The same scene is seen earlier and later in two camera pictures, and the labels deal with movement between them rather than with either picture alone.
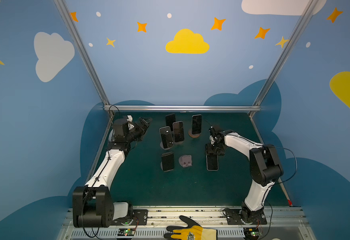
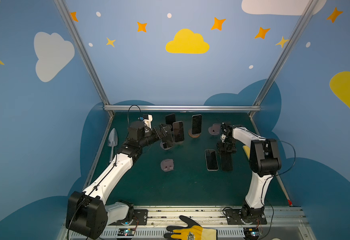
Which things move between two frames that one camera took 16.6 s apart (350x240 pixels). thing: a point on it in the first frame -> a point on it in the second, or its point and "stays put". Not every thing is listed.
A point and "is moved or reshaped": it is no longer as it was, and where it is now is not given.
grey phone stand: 185,160 is moved or reshaped
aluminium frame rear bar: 181,107 stays put
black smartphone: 166,137 stays put
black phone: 168,161 -> 227,161
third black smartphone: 178,132 stays put
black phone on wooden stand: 196,124 stays put
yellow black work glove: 193,231 stays put
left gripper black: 142,124 -> 164,132
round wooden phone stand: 193,135 stays put
